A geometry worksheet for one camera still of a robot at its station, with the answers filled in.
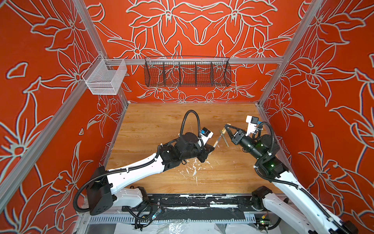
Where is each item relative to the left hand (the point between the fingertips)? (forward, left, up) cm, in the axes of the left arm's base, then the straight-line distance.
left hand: (213, 146), depth 68 cm
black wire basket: (+53, +16, +7) cm, 55 cm away
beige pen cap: (+6, -4, +6) cm, 9 cm away
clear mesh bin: (+45, +70, +7) cm, 84 cm away
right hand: (+6, -4, +8) cm, 11 cm away
